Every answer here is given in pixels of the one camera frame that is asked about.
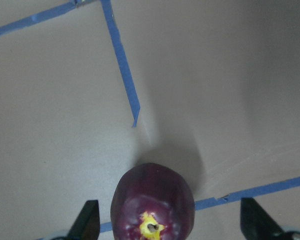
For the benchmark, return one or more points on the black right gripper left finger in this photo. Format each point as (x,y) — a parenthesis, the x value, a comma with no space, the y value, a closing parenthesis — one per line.
(87,224)

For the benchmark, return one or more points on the dark purple apple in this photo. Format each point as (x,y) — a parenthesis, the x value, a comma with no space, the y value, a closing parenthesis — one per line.
(152,202)

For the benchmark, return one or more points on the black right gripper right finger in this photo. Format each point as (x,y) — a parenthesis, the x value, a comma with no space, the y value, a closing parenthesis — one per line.
(256,223)

